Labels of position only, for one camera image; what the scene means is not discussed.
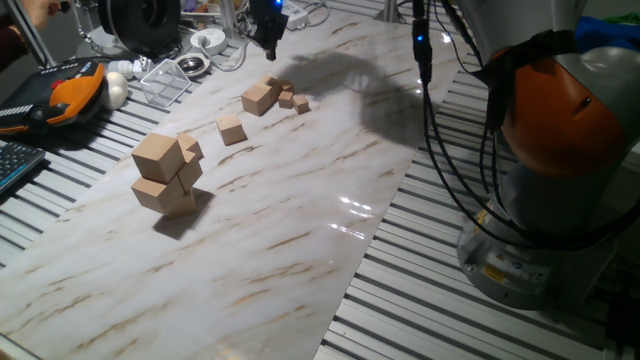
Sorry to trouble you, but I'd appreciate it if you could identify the blue bag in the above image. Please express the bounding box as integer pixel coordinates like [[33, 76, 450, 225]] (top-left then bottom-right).
[[574, 14, 640, 51]]

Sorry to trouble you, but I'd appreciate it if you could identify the white plug adapter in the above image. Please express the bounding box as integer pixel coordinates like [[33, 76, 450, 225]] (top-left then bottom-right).
[[106, 54, 154, 81]]

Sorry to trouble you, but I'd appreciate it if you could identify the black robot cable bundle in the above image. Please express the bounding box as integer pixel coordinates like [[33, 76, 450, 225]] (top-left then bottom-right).
[[410, 0, 640, 251]]

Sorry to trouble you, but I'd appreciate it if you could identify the black filament spool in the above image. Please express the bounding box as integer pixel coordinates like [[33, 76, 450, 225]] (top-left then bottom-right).
[[97, 0, 182, 59]]

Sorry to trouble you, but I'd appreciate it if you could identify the light grey cable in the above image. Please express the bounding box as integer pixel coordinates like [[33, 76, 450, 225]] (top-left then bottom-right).
[[197, 35, 251, 74]]

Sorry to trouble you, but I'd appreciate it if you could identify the black keyboard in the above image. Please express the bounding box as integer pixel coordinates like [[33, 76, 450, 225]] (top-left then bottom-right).
[[0, 141, 47, 195]]

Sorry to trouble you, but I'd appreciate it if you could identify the white round device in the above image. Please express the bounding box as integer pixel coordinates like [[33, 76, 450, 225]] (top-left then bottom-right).
[[189, 28, 229, 57]]

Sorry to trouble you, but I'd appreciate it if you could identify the orange black teach pendant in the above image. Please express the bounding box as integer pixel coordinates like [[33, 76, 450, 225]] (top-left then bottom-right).
[[0, 59, 109, 137]]

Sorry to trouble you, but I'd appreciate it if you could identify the marble pattern mat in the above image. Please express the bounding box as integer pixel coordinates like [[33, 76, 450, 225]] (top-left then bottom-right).
[[0, 9, 469, 360]]

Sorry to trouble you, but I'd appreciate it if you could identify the aluminium frame profile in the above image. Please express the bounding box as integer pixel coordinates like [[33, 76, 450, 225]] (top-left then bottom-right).
[[372, 0, 409, 24]]

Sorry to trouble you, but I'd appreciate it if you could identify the slanted metal pole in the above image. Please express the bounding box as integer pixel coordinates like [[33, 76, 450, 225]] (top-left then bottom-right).
[[4, 0, 57, 69]]

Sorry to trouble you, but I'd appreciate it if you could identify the person's left forearm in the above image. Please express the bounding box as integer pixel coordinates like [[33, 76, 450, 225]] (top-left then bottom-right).
[[0, 14, 30, 74]]

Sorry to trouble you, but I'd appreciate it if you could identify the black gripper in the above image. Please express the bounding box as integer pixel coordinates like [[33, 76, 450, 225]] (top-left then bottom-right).
[[248, 0, 290, 63]]

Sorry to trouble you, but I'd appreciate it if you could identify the white power strip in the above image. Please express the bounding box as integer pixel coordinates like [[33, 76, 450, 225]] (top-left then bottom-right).
[[280, 0, 310, 31]]

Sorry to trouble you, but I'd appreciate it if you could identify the person's left hand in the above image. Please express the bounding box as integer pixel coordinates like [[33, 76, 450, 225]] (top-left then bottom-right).
[[20, 0, 65, 31]]

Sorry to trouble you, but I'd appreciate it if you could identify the grey metal stand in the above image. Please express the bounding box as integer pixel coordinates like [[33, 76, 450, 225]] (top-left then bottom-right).
[[62, 0, 121, 61]]

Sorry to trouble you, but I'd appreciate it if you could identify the vertical silver pole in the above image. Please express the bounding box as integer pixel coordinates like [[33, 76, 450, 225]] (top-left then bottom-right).
[[218, 0, 238, 40]]

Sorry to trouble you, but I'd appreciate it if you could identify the clear plastic box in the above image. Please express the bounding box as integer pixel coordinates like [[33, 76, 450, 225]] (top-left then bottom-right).
[[139, 58, 193, 109]]

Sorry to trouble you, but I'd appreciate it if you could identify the large wooden cube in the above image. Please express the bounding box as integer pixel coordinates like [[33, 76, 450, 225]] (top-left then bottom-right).
[[131, 133, 186, 184], [131, 175, 198, 219], [177, 151, 204, 194], [215, 112, 248, 147], [175, 133, 205, 161], [240, 83, 275, 118], [257, 74, 284, 103]]

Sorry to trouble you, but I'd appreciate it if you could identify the white egg-shaped object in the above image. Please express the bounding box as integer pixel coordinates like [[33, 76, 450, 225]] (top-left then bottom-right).
[[102, 71, 130, 111]]

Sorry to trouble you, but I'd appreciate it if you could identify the steel bowl in white ring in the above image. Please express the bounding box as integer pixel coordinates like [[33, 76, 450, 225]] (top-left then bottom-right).
[[174, 51, 211, 79]]

